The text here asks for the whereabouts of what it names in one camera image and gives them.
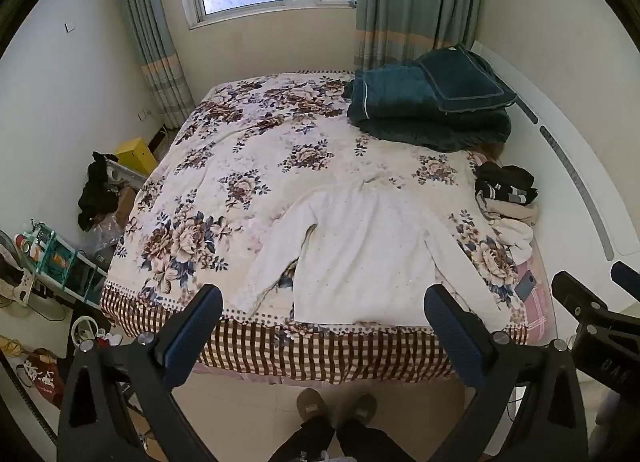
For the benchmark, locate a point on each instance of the white knit sweater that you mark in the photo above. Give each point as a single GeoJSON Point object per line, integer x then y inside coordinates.
{"type": "Point", "coordinates": [365, 252]}

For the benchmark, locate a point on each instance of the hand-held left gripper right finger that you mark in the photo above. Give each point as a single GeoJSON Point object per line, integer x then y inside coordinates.
{"type": "Point", "coordinates": [450, 327]}

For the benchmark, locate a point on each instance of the black hanging garment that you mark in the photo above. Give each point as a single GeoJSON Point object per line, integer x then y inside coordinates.
{"type": "Point", "coordinates": [97, 192]}

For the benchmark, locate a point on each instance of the black striped clothes pile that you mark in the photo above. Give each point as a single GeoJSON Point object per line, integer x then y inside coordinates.
{"type": "Point", "coordinates": [505, 182]}

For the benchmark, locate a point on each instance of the cardboard box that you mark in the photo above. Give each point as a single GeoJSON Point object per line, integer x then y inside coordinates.
{"type": "Point", "coordinates": [127, 202]}

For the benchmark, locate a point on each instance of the teal pillow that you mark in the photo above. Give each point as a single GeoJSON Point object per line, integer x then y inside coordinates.
{"type": "Point", "coordinates": [465, 82]}

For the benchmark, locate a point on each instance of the red printed bag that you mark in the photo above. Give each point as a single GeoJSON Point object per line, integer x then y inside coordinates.
{"type": "Point", "coordinates": [42, 372]}

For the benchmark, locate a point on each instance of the folded teal quilt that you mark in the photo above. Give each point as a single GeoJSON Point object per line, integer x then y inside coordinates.
{"type": "Point", "coordinates": [400, 102]}

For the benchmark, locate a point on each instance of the person's left brown slipper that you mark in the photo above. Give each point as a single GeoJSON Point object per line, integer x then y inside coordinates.
{"type": "Point", "coordinates": [312, 404]}

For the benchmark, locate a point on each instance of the blue smartphone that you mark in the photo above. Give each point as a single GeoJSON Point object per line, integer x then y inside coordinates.
{"type": "Point", "coordinates": [526, 286]}

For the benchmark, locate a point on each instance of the person's brown slipper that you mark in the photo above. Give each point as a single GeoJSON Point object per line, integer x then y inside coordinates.
{"type": "Point", "coordinates": [361, 409]}
{"type": "Point", "coordinates": [312, 404]}

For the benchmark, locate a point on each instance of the pink checked bed sheet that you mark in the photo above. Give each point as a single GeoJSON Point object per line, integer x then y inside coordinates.
{"type": "Point", "coordinates": [540, 317]}

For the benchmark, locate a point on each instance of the white headboard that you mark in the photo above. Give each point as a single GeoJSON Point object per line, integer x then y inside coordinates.
{"type": "Point", "coordinates": [560, 132]}

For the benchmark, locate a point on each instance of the teal storage rack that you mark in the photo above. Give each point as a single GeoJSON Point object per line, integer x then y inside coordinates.
{"type": "Point", "coordinates": [55, 262]}

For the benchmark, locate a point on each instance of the person's right leg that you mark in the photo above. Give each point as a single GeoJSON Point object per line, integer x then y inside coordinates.
{"type": "Point", "coordinates": [367, 444]}

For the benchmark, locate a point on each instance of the wall socket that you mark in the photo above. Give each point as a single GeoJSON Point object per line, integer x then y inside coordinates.
{"type": "Point", "coordinates": [144, 115]}

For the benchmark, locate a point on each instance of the beige and white clothes pile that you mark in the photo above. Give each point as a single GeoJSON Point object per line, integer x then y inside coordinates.
{"type": "Point", "coordinates": [515, 227]}

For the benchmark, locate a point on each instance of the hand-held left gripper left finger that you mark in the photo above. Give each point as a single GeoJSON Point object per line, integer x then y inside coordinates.
{"type": "Point", "coordinates": [200, 322]}

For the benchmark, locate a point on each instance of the person's right brown slipper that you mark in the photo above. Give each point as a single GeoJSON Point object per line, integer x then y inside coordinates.
{"type": "Point", "coordinates": [361, 409]}

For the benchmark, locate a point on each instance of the yellow box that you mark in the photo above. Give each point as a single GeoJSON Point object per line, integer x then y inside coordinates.
{"type": "Point", "coordinates": [136, 157]}

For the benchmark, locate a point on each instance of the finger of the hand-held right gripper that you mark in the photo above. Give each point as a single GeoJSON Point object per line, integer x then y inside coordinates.
{"type": "Point", "coordinates": [575, 292]}
{"type": "Point", "coordinates": [627, 279]}

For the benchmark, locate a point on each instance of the clear plastic bag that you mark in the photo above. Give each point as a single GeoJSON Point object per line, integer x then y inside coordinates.
{"type": "Point", "coordinates": [102, 239]}

